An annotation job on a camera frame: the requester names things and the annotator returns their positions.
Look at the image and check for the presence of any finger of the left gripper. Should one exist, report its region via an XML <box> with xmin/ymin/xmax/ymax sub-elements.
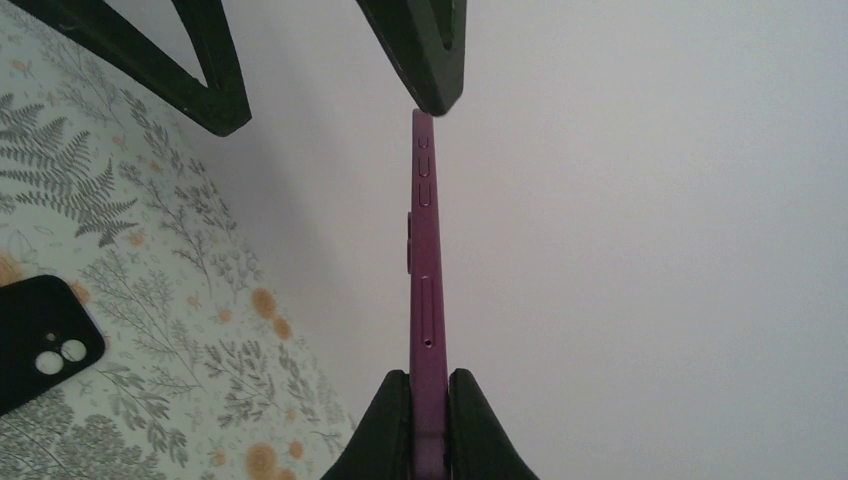
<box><xmin>14</xmin><ymin>1</ymin><xmax>252</xmax><ymax>137</ymax></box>
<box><xmin>357</xmin><ymin>0</ymin><xmax>467</xmax><ymax>117</ymax></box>

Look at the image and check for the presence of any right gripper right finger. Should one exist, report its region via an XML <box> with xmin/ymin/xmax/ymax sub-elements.
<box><xmin>448</xmin><ymin>368</ymin><xmax>537</xmax><ymax>480</ymax></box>

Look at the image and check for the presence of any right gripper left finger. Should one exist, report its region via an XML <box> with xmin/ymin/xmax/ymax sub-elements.
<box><xmin>322</xmin><ymin>370</ymin><xmax>412</xmax><ymax>480</ymax></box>

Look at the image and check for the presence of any purple smartphone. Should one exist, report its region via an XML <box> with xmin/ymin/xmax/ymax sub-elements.
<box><xmin>407</xmin><ymin>109</ymin><xmax>451</xmax><ymax>479</ymax></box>

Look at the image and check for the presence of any black phone case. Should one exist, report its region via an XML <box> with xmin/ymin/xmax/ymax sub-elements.
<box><xmin>1</xmin><ymin>275</ymin><xmax>106</xmax><ymax>415</ymax></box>

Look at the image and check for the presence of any floral patterned table mat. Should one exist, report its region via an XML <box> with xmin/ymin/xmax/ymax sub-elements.
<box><xmin>1</xmin><ymin>1</ymin><xmax>354</xmax><ymax>479</ymax></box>

